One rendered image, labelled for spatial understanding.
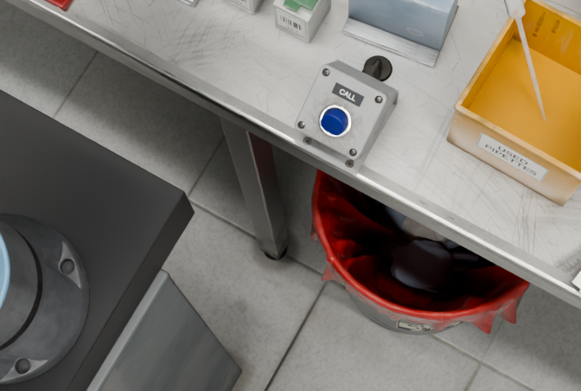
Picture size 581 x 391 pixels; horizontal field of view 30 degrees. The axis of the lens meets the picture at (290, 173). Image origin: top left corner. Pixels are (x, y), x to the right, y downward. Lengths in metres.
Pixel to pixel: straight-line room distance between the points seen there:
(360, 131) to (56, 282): 0.31
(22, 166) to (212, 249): 0.96
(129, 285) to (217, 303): 0.96
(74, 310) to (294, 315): 1.00
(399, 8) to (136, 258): 0.34
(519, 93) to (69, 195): 0.45
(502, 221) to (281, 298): 0.92
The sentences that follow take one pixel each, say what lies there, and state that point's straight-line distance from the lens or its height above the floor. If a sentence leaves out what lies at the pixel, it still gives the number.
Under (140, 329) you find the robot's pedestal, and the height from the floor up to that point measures 0.85.
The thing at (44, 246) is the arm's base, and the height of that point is 1.00.
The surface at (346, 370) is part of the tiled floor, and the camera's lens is 1.91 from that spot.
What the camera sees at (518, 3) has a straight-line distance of 1.02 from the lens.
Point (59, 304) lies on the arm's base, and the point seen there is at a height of 1.00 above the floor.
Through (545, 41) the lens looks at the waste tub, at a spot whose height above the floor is 0.91.
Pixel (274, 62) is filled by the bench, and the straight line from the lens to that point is 1.11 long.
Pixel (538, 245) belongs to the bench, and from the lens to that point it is 1.07.
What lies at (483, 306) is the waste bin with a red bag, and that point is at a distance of 1.49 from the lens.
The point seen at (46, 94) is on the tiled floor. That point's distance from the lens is 2.10.
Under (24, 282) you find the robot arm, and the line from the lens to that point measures 0.88.
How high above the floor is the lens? 1.90
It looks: 73 degrees down
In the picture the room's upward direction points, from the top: 8 degrees counter-clockwise
